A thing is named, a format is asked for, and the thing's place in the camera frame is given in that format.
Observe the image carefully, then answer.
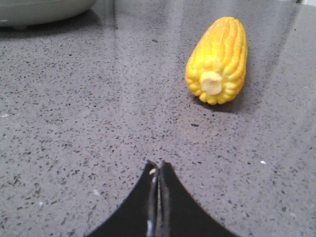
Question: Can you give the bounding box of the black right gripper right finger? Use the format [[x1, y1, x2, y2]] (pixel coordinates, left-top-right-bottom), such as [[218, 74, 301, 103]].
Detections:
[[159, 162, 236, 237]]

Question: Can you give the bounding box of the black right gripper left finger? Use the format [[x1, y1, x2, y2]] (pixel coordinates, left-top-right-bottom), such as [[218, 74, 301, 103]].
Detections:
[[89, 161, 158, 237]]

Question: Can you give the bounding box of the yellow corn cob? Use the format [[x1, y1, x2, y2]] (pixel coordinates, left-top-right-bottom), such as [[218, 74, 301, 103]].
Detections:
[[185, 17, 248, 105]]

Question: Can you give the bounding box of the pale green electric cooking pot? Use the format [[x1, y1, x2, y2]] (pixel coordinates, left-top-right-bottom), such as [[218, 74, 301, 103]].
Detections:
[[0, 0, 96, 27]]

